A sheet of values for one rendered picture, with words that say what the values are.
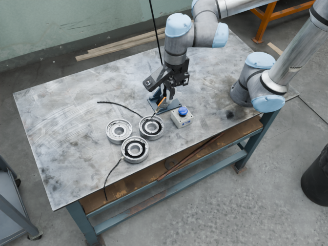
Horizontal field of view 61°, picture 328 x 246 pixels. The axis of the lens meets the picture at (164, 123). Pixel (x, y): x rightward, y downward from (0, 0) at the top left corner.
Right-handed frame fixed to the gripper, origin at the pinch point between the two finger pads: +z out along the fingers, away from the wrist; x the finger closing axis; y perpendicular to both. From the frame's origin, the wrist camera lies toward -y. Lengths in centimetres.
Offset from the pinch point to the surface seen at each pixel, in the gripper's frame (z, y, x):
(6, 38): 62, -57, 155
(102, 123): 12.9, -24.7, 8.6
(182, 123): 10.0, 5.0, -7.5
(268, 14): 62, 165, 99
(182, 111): 5.7, 5.9, -4.5
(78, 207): 25, -45, -16
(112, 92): 12.9, -14.4, 23.4
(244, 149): 69, 58, -8
